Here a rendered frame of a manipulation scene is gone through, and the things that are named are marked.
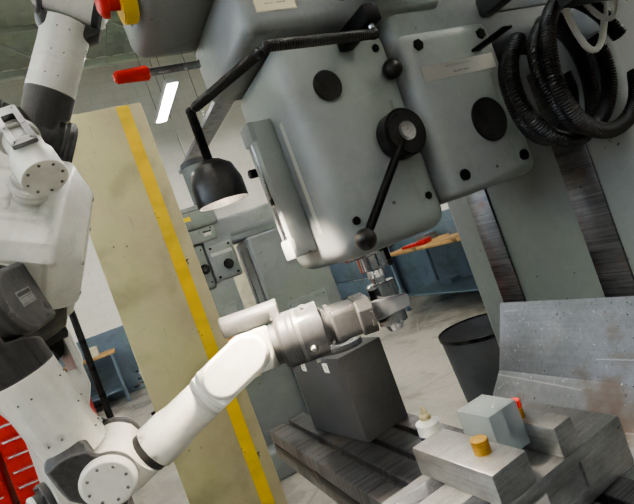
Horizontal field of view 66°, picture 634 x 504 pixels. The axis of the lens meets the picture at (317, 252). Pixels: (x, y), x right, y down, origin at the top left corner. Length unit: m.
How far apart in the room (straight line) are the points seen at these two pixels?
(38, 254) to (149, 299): 1.59
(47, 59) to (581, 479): 1.10
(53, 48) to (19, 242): 0.42
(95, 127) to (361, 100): 1.96
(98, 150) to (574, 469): 2.26
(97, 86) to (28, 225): 9.83
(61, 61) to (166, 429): 0.71
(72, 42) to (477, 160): 0.78
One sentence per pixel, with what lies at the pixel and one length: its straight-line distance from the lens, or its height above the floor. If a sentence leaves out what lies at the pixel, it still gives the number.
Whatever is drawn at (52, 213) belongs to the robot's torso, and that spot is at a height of 1.54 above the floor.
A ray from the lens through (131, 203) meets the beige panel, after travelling 2.46.
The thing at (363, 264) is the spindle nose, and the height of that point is 1.29.
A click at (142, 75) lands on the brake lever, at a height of 1.69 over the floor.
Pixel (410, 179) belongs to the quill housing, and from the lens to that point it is 0.73.
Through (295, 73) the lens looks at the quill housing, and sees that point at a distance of 0.70.
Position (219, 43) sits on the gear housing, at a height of 1.67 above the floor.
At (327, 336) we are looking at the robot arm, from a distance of 0.76.
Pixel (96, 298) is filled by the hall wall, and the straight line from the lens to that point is 9.69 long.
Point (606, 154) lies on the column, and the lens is 0.92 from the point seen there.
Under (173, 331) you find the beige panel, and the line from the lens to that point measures 2.42.
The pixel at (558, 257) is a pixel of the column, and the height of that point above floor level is 1.17.
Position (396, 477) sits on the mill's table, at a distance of 0.93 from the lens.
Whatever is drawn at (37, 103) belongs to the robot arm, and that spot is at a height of 1.78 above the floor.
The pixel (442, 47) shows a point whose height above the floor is 1.56.
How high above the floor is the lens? 1.35
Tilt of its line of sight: 1 degrees down
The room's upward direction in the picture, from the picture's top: 20 degrees counter-clockwise
